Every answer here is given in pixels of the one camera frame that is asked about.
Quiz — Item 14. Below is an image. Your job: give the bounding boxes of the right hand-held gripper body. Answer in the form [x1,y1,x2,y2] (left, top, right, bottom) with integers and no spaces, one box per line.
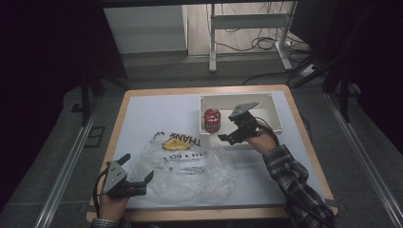
[225,101,260,146]

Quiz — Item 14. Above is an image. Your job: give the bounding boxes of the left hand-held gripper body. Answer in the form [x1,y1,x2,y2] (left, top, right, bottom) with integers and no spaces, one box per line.
[103,161,148,200]

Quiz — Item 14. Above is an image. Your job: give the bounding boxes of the red can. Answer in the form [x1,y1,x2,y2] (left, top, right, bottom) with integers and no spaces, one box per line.
[202,107,222,134]

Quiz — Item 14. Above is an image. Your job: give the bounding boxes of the white plastic box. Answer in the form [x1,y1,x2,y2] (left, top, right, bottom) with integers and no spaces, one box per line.
[198,92,284,150]

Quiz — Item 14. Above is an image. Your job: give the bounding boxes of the clear printed plastic bag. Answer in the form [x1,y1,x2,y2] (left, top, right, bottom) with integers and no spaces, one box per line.
[129,130,238,204]

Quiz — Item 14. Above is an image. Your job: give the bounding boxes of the person's left hand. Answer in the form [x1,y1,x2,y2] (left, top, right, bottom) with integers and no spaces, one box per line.
[98,193,129,221]

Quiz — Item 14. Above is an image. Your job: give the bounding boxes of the person's right hand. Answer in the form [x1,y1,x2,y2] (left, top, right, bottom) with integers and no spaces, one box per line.
[246,125,278,155]

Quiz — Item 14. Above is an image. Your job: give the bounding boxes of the pale table mat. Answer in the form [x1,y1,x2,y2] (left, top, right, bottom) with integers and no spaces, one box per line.
[112,90,326,210]

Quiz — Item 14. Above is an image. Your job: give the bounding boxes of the black metal stand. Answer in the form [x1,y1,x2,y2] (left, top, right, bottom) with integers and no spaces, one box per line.
[70,71,106,127]
[290,2,363,124]

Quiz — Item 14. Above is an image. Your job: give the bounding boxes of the white power strip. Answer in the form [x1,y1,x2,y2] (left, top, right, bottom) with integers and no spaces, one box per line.
[298,64,318,79]

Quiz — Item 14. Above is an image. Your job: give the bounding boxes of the white cabinet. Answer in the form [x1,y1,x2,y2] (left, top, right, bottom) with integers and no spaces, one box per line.
[103,5,189,54]

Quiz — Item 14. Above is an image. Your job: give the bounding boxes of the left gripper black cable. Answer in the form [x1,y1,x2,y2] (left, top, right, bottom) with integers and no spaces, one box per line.
[92,168,110,219]

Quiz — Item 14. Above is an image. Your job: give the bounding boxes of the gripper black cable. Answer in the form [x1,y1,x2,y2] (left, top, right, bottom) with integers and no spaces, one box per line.
[256,116,280,147]
[92,168,110,219]

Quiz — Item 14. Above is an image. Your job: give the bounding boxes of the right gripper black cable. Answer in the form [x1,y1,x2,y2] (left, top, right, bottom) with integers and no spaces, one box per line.
[256,116,280,147]

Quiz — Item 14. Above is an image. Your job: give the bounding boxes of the aluminium floor rail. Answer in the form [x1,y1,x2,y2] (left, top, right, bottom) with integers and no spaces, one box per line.
[32,97,103,228]
[325,92,403,228]

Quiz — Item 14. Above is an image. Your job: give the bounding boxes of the tangle of black floor cables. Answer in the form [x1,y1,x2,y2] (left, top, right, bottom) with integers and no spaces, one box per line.
[214,2,310,53]

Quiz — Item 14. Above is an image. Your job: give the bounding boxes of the white desk frame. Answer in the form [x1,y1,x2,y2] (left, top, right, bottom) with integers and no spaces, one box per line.
[207,1,299,74]

